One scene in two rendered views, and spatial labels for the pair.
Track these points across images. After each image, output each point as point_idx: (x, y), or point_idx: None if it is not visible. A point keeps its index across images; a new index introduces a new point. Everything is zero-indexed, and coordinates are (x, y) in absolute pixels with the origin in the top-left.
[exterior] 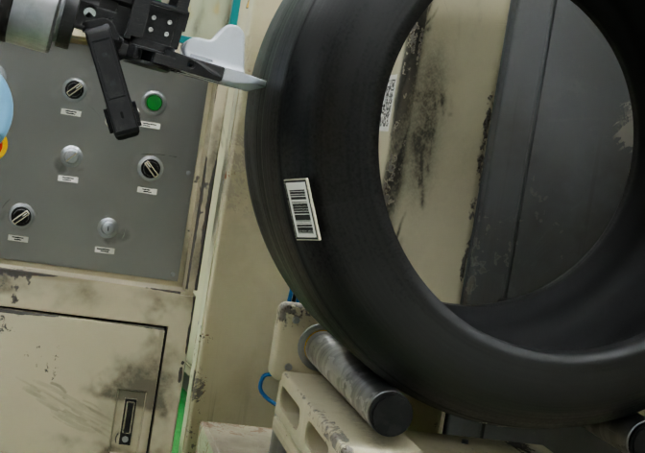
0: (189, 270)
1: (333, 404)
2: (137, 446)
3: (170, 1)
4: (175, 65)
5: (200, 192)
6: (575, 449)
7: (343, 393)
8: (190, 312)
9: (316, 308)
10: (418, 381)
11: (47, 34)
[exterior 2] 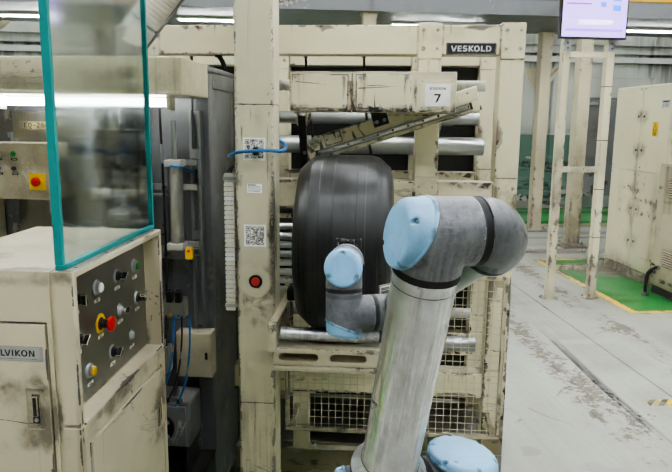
0: (162, 334)
1: (326, 346)
2: (162, 422)
3: (357, 243)
4: (364, 264)
5: (159, 297)
6: (227, 326)
7: (344, 340)
8: (164, 352)
9: None
10: None
11: None
